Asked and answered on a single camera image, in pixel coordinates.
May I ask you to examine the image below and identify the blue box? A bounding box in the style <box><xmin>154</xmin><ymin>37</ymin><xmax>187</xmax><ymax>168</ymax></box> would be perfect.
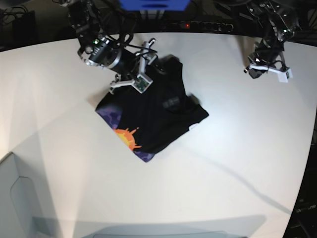
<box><xmin>119</xmin><ymin>0</ymin><xmax>190</xmax><ymax>11</ymax></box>

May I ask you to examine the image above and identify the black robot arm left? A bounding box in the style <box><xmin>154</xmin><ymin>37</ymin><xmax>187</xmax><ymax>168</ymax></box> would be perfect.
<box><xmin>216</xmin><ymin>0</ymin><xmax>299</xmax><ymax>83</ymax></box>

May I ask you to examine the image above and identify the white bin at table corner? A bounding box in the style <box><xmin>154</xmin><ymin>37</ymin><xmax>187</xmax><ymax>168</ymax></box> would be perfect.
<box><xmin>0</xmin><ymin>151</ymin><xmax>75</xmax><ymax>238</ymax></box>

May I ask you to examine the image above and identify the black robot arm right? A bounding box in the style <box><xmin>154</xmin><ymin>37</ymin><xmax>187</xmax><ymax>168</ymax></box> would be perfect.
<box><xmin>58</xmin><ymin>0</ymin><xmax>158</xmax><ymax>94</ymax></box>

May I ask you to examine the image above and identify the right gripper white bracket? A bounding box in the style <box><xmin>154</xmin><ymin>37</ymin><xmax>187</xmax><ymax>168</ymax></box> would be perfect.
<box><xmin>109</xmin><ymin>38</ymin><xmax>159</xmax><ymax>94</ymax></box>

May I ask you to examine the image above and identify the black T-shirt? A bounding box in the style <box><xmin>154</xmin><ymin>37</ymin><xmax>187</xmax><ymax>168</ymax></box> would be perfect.
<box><xmin>96</xmin><ymin>56</ymin><xmax>209</xmax><ymax>162</ymax></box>

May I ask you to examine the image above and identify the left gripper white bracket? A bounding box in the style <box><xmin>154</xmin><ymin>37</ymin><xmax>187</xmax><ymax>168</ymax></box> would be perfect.
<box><xmin>243</xmin><ymin>42</ymin><xmax>293</xmax><ymax>83</ymax></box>

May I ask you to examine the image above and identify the white garment label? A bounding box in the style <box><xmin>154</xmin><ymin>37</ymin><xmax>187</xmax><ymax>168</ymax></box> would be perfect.
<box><xmin>189</xmin><ymin>123</ymin><xmax>199</xmax><ymax>130</ymax></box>

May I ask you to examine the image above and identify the black power strip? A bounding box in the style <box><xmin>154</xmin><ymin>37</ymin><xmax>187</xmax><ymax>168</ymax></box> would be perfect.
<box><xmin>172</xmin><ymin>21</ymin><xmax>234</xmax><ymax>33</ymax></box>

